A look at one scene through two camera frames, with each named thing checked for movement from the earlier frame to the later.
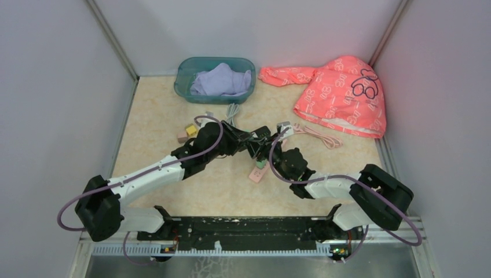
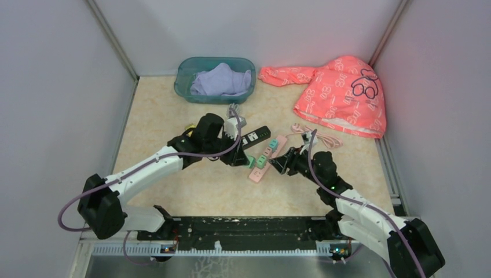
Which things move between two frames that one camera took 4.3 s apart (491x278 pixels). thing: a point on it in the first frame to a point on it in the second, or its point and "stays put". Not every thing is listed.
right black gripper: [259, 147] to [289, 160]
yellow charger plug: [191, 130] stays put
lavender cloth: [221, 81] stays put
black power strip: [262, 132] stays put
